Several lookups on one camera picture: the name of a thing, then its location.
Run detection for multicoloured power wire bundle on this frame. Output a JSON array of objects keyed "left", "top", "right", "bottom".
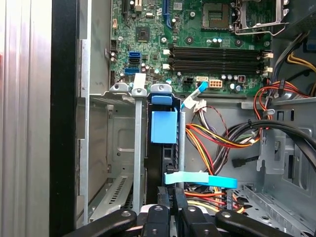
[{"left": 185, "top": 123, "right": 261, "bottom": 176}]

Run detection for thin locking lever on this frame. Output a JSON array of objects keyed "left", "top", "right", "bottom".
[{"left": 234, "top": 22, "right": 290, "bottom": 36}]

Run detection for blue expansion slot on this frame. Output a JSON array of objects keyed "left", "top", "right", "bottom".
[{"left": 162, "top": 0, "right": 171, "bottom": 30}]

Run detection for CPU socket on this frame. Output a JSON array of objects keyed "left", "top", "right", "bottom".
[{"left": 200, "top": 1, "right": 232, "bottom": 31}]

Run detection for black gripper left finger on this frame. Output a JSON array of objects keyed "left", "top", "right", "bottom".
[{"left": 63, "top": 186, "right": 171, "bottom": 237}]

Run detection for yellow black power wires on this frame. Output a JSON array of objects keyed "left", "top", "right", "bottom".
[{"left": 273, "top": 31, "right": 316, "bottom": 74}]

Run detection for thin wires with white plug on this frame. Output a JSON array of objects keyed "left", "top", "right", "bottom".
[{"left": 192, "top": 98, "right": 229, "bottom": 141}]

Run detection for red yellow power wire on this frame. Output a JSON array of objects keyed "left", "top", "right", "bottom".
[{"left": 167, "top": 189, "right": 246, "bottom": 215}]

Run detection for thick black cable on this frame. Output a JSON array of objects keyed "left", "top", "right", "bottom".
[{"left": 221, "top": 119, "right": 316, "bottom": 165}]

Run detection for metal drive cage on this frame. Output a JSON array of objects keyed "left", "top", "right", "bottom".
[{"left": 240, "top": 97, "right": 316, "bottom": 237}]

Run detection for metal disk bay cage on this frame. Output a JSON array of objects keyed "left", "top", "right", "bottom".
[{"left": 76, "top": 82, "right": 186, "bottom": 224}]

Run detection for metal socket cover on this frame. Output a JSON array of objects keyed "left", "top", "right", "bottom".
[{"left": 236, "top": 0, "right": 290, "bottom": 28}]

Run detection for red orange power wires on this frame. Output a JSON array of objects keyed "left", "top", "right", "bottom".
[{"left": 253, "top": 79, "right": 311, "bottom": 118}]

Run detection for black wire with plug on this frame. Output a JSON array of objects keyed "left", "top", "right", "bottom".
[{"left": 232, "top": 155, "right": 261, "bottom": 169}]

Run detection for black open PC case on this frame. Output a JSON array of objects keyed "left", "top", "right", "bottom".
[{"left": 50, "top": 0, "right": 316, "bottom": 237}]

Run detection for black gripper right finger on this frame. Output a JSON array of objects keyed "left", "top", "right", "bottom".
[{"left": 174, "top": 187, "right": 287, "bottom": 237}]

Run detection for blue wire with white label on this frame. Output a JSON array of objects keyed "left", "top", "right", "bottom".
[{"left": 181, "top": 80, "right": 208, "bottom": 110}]

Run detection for hard disk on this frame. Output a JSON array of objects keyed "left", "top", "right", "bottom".
[{"left": 147, "top": 91, "right": 182, "bottom": 205}]

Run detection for green motherboard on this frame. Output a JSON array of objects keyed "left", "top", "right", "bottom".
[{"left": 110, "top": 0, "right": 274, "bottom": 99}]

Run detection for blue data wire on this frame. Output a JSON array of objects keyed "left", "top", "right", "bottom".
[{"left": 164, "top": 172, "right": 238, "bottom": 191}]

